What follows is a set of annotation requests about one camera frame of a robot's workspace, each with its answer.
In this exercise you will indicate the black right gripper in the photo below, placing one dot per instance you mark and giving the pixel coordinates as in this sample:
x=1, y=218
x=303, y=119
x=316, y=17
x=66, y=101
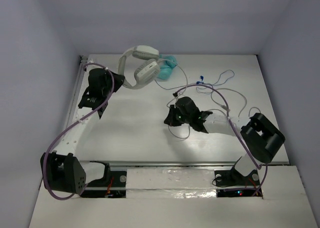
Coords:
x=170, y=119

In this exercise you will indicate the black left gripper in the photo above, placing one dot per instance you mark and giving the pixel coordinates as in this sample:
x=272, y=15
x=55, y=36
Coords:
x=116, y=80

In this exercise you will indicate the white grey over-ear headphones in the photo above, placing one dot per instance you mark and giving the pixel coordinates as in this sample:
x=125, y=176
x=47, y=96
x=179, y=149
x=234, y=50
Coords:
x=146, y=72

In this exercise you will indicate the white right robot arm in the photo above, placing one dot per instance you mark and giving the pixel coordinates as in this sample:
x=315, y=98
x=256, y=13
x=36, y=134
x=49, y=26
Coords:
x=257, y=134

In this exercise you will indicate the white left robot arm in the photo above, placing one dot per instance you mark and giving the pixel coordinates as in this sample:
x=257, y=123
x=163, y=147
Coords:
x=62, y=171

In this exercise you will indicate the teal cat-ear headphones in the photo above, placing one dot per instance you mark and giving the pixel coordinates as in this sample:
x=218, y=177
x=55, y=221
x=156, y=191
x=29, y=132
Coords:
x=168, y=63

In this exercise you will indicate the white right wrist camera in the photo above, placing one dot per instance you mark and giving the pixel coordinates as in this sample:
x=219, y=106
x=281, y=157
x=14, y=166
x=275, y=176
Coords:
x=177, y=95

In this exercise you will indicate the blue wired earbuds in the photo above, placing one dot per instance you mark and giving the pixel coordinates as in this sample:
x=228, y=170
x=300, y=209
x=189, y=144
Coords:
x=221, y=79

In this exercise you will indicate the aluminium side rail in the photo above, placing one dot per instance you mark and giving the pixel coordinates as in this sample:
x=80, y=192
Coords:
x=75, y=92

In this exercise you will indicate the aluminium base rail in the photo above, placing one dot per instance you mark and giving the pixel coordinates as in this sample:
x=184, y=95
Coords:
x=162, y=163

